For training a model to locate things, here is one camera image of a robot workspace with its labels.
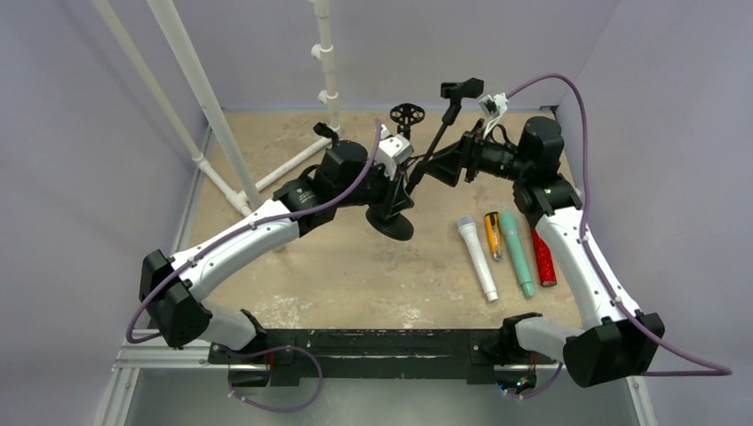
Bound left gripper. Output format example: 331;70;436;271
335;157;412;219

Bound black round-base mic stand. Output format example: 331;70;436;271
366;77;485;241

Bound white microphone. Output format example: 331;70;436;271
456;216;499;303

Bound black tripod stand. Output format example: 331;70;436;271
390;103;432;165
313;122;340;146

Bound yellow utility knife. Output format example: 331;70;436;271
484;211;503;262

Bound teal toy microphone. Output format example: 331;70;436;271
500;210;535;298

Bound red glitter microphone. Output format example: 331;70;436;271
530;227;558;288

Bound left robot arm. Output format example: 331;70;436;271
139;135;414;363

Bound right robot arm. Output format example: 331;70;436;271
424;116;665;388

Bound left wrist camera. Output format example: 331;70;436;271
374;135;414;180

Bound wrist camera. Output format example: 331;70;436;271
478;92;509;126
374;135;414;180

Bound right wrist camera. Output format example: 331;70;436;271
478;92;509;126

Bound white PVC pipe frame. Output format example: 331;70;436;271
93;1;340;217

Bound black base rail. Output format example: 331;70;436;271
209;328;556;393

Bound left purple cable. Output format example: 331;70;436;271
125;118;386;413

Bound purple cable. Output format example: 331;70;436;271
125;118;386;413
505;73;733;401

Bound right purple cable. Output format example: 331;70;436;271
505;73;733;401

